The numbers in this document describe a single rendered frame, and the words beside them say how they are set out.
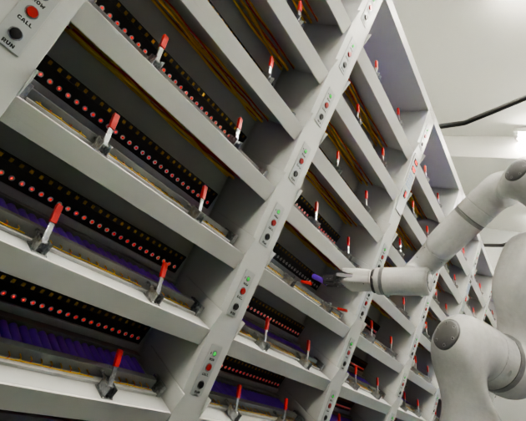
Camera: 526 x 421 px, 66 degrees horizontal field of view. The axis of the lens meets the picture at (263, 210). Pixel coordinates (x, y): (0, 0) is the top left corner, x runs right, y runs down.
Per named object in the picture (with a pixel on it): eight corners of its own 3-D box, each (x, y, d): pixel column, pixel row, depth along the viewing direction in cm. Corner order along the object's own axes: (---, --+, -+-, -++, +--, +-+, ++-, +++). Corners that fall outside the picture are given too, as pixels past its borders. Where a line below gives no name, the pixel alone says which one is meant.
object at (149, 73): (265, 201, 108) (295, 160, 109) (68, 20, 66) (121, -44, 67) (225, 178, 122) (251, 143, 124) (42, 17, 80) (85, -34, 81)
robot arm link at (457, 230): (463, 204, 121) (396, 271, 134) (454, 205, 108) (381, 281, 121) (488, 224, 118) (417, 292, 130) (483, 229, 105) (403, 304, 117)
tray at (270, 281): (343, 338, 151) (357, 317, 152) (255, 281, 109) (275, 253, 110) (306, 310, 165) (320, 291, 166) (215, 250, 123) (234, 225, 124)
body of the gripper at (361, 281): (384, 275, 131) (351, 276, 137) (373, 263, 124) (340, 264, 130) (382, 297, 128) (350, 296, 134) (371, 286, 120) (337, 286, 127)
